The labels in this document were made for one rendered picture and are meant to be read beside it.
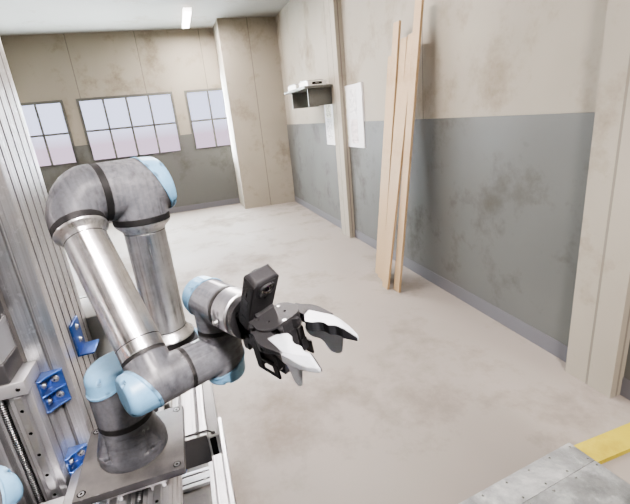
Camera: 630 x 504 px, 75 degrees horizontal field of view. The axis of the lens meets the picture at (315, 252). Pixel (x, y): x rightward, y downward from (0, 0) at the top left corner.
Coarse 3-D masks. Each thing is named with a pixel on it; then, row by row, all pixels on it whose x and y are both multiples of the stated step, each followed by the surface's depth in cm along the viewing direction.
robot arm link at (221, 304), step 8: (232, 288) 68; (240, 288) 70; (224, 296) 66; (232, 296) 65; (216, 304) 66; (224, 304) 65; (216, 312) 65; (224, 312) 64; (216, 320) 66; (224, 320) 64; (224, 328) 65
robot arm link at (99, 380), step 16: (112, 352) 92; (96, 368) 88; (112, 368) 87; (96, 384) 84; (112, 384) 84; (96, 400) 84; (112, 400) 85; (96, 416) 87; (112, 416) 86; (128, 416) 87; (144, 416) 90
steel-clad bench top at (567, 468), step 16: (560, 448) 113; (576, 448) 112; (544, 464) 108; (560, 464) 108; (576, 464) 107; (592, 464) 107; (512, 480) 105; (528, 480) 104; (544, 480) 104; (560, 480) 103; (576, 480) 103; (592, 480) 103; (608, 480) 102; (480, 496) 101; (496, 496) 101; (512, 496) 101; (528, 496) 100; (544, 496) 100; (560, 496) 99; (576, 496) 99; (592, 496) 99; (608, 496) 98; (624, 496) 98
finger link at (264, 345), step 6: (276, 330) 57; (252, 336) 57; (258, 336) 55; (264, 336) 55; (270, 336) 55; (258, 342) 54; (264, 342) 54; (270, 342) 54; (258, 348) 55; (264, 348) 53; (270, 348) 52; (276, 348) 52; (276, 354) 53
